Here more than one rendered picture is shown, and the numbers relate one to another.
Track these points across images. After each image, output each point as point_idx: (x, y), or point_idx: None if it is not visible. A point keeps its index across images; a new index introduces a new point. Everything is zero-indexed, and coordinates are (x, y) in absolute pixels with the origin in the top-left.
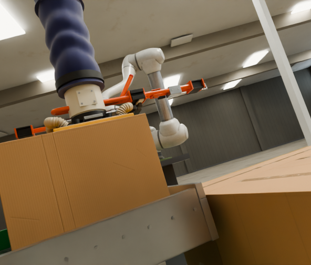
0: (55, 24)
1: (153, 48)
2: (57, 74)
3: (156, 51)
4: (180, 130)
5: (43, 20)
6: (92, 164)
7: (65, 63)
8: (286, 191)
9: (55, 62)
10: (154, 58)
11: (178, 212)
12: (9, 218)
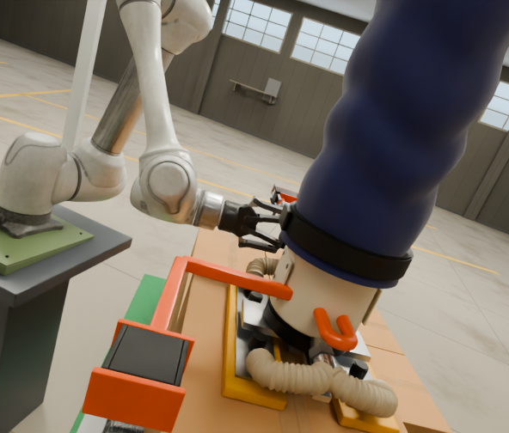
0: (484, 109)
1: (207, 5)
2: (402, 246)
3: (211, 21)
4: (124, 182)
5: (486, 42)
6: None
7: (424, 227)
8: (420, 425)
9: (415, 204)
10: (200, 32)
11: None
12: None
